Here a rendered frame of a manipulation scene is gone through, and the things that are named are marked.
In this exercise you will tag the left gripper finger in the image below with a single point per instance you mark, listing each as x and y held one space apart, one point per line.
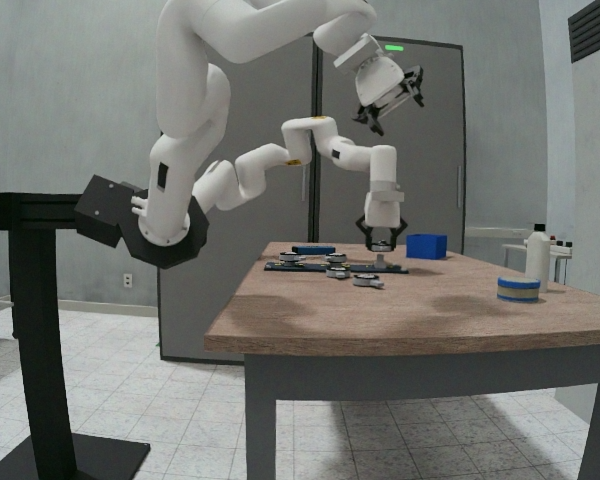
397 232
366 232

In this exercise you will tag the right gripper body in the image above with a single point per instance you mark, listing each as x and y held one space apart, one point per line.
378 83

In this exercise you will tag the white plastic bottle with black cap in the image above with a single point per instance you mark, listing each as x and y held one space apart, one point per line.
538 255

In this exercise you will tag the blue box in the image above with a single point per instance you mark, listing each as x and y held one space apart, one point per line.
432 247

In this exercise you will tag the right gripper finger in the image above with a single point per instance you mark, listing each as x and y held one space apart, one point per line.
413 85
367 117

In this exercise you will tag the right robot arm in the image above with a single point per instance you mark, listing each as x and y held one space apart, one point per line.
240 34

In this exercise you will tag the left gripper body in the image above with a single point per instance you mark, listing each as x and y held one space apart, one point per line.
381 213

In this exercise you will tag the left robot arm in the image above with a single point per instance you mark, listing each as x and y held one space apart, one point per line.
250 167

